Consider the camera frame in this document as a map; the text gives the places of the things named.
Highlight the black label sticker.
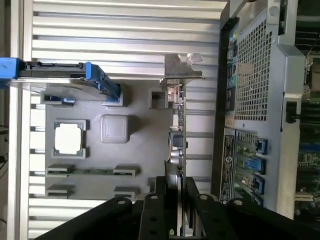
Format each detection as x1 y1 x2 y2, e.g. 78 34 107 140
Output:
219 133 236 205

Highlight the blue expansion slot clip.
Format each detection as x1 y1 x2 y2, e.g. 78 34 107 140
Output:
242 156 267 176
255 140 268 154
251 174 266 199

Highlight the grey parts rack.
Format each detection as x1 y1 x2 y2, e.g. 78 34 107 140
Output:
29 82 176 201

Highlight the green RAM stick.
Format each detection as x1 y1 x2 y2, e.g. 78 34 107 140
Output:
47 168 137 176

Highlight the silver CPU chip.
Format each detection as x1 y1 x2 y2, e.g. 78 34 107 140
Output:
54 121 84 155

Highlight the green motherboard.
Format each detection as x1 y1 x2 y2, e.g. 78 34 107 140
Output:
293 0 320 219

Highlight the grey open PC case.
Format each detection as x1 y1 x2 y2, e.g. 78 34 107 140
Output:
210 0 320 221

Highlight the black rear port panel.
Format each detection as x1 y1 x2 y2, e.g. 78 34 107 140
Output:
225 24 239 119

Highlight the disk drive with blue caddy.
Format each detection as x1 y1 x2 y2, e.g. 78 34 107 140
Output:
0 56 121 101

